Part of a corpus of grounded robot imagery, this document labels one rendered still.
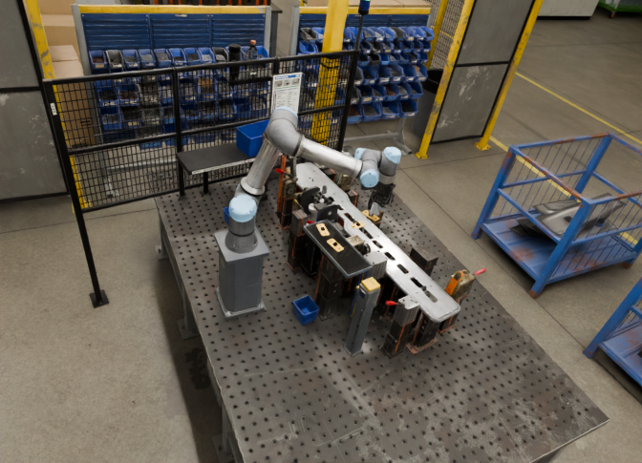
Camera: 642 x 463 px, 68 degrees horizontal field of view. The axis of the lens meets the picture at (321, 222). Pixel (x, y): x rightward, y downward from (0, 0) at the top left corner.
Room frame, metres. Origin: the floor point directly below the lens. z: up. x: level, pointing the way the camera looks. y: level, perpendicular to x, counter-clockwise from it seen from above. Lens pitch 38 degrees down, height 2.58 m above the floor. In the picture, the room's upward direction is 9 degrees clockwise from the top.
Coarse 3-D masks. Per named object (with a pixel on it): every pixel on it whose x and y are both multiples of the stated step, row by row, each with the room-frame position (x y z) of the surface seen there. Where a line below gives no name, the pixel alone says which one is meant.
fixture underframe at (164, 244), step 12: (168, 252) 2.38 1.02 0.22; (180, 288) 2.08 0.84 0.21; (180, 324) 1.95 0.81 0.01; (192, 324) 1.92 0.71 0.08; (192, 336) 1.88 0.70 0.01; (228, 432) 1.18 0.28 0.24; (216, 444) 1.22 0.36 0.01; (228, 444) 1.18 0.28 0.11; (228, 456) 1.16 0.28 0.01; (240, 456) 1.07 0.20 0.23; (552, 456) 1.27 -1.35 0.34
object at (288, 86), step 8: (296, 72) 2.93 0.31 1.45; (272, 80) 2.82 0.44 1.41; (280, 80) 2.86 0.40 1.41; (288, 80) 2.89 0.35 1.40; (296, 80) 2.93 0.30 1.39; (272, 88) 2.82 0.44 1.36; (280, 88) 2.86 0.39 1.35; (288, 88) 2.90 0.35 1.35; (296, 88) 2.94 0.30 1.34; (272, 96) 2.83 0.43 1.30; (280, 96) 2.86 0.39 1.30; (288, 96) 2.90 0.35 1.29; (296, 96) 2.94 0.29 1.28; (272, 104) 2.83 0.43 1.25; (280, 104) 2.87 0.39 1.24; (288, 104) 2.90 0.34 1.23; (296, 104) 2.95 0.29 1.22; (296, 112) 2.95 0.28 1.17
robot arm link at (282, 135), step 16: (272, 128) 1.66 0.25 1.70; (288, 128) 1.66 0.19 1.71; (272, 144) 1.65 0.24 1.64; (288, 144) 1.61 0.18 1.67; (304, 144) 1.64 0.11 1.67; (320, 144) 1.68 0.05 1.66; (320, 160) 1.63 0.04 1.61; (336, 160) 1.64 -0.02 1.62; (352, 160) 1.66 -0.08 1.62; (368, 160) 1.72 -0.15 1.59; (352, 176) 1.65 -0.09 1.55; (368, 176) 1.62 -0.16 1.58
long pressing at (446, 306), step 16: (304, 176) 2.44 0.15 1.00; (320, 176) 2.47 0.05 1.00; (336, 192) 2.32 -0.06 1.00; (352, 208) 2.19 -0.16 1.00; (368, 224) 2.06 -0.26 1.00; (368, 240) 1.93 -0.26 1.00; (384, 240) 1.95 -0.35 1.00; (400, 256) 1.84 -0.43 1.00; (384, 272) 1.71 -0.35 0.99; (400, 272) 1.72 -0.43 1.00; (416, 272) 1.74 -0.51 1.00; (400, 288) 1.62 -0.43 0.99; (416, 288) 1.63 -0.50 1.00; (432, 288) 1.65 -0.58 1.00; (432, 304) 1.55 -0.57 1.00; (448, 304) 1.56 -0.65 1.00; (432, 320) 1.45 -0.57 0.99
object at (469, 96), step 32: (480, 0) 4.84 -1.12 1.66; (512, 0) 5.06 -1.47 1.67; (480, 32) 4.91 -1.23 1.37; (512, 32) 5.16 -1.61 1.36; (448, 64) 4.75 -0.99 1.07; (480, 64) 4.98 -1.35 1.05; (512, 64) 5.24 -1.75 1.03; (448, 96) 4.85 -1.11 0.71; (480, 96) 5.11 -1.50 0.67; (448, 128) 4.93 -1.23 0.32; (480, 128) 5.20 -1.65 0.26
